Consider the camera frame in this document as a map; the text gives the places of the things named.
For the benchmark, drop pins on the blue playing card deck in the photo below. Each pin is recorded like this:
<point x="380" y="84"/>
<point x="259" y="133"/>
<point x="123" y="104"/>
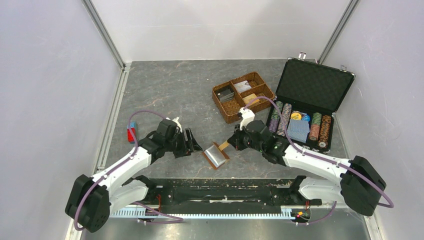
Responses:
<point x="298" y="130"/>

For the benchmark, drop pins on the white card stack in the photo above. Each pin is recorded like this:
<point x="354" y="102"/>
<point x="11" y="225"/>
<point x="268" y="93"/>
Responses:
<point x="242" y="86"/>

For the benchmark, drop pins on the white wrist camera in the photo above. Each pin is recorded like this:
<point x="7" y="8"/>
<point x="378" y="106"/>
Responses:
<point x="177" y="121"/>
<point x="247" y="116"/>

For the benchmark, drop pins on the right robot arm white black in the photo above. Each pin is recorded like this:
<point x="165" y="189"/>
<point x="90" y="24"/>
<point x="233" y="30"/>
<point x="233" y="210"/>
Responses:
<point x="354" y="182"/>

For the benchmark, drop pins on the green pink chip row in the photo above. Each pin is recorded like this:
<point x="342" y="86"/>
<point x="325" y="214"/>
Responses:
<point x="315" y="126"/>

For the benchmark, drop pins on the brown poker chip row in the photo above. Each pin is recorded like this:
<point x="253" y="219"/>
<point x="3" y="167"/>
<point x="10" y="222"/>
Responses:
<point x="324" y="133"/>

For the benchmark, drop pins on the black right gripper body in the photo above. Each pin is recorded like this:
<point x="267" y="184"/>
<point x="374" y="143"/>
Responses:
<point x="243" y="140"/>

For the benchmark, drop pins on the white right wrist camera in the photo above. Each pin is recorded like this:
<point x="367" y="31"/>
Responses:
<point x="247" y="116"/>

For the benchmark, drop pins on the blue round dealer chip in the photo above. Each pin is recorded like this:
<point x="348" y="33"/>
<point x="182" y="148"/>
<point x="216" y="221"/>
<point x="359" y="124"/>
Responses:
<point x="306" y="117"/>

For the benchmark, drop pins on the black card stack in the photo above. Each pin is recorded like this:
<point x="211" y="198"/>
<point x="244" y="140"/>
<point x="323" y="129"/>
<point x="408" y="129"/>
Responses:
<point x="225" y="94"/>

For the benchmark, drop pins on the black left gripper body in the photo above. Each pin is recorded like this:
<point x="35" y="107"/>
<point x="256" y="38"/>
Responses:
<point x="177" y="142"/>

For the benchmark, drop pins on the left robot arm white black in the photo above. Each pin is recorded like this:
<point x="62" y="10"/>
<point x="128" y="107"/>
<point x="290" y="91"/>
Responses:
<point x="94" y="198"/>

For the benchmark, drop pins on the red blue toy block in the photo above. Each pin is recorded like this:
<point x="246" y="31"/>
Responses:
<point x="132" y="132"/>

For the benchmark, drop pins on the grey striped chip row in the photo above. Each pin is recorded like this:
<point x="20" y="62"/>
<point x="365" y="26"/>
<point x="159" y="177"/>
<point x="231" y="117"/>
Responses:
<point x="284" y="120"/>

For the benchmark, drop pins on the brown leather card holder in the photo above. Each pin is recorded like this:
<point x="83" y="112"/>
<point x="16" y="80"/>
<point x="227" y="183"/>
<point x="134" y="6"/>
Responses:
<point x="215" y="154"/>

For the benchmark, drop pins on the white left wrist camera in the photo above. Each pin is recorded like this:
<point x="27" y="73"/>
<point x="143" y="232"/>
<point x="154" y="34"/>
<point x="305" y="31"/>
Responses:
<point x="177" y="121"/>

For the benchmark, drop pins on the woven wicker divided basket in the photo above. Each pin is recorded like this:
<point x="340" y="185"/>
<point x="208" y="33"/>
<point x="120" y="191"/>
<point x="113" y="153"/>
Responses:
<point x="229" y="109"/>

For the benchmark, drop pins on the tan card box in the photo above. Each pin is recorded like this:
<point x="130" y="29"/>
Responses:
<point x="251" y="100"/>

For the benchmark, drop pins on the black poker chip case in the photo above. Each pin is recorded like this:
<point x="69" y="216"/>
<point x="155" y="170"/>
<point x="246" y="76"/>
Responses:
<point x="313" y="88"/>

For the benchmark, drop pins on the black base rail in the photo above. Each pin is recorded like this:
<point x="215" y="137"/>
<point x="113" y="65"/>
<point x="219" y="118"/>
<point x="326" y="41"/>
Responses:
<point x="224" y="195"/>

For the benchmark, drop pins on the yellow dealer button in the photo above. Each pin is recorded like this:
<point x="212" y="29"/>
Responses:
<point x="296" y="116"/>

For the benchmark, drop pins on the purple green chip row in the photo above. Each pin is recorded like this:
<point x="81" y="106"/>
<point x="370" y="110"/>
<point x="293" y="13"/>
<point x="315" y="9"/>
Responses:
<point x="275" y="117"/>

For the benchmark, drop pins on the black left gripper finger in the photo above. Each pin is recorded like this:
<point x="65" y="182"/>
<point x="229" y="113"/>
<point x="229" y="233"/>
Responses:
<point x="182" y="151"/>
<point x="191" y="143"/>

